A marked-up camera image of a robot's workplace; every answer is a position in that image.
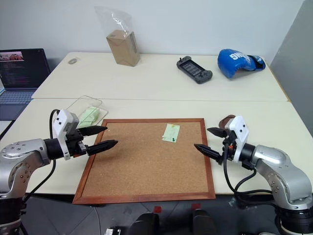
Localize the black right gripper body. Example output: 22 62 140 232
221 129 237 163

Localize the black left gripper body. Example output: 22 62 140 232
65 127 89 158

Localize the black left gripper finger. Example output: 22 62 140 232
77 125 109 137
86 140 119 157

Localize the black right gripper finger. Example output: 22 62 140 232
206 127 228 139
194 143 224 165

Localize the light green paper note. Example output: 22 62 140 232
161 123 181 143

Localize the wood-framed cork board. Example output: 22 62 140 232
72 118 216 205

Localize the small brown round container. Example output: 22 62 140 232
219 115 237 131

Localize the clear plastic tray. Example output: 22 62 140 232
65 95 109 126

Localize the dark grey handheld game controller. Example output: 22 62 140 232
176 56 213 85

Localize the blue boxing glove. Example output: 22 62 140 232
217 48 267 80

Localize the dark rounded shape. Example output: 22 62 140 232
128 212 161 235
191 208 218 235

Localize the black box with label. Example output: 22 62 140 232
105 227 128 235

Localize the brown cardboard box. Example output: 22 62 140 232
106 29 141 67

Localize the open laptop computer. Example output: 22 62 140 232
0 48 51 122

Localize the brown box in plastic bag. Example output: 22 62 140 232
94 5 142 67

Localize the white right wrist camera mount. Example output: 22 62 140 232
228 116 250 163

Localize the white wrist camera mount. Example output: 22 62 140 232
228 116 250 163
52 109 80 161

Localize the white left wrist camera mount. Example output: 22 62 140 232
52 109 80 161

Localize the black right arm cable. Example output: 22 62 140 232
222 143 274 204

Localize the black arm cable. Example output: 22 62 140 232
222 143 274 204
23 109 62 204

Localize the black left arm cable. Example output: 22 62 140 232
23 109 62 204

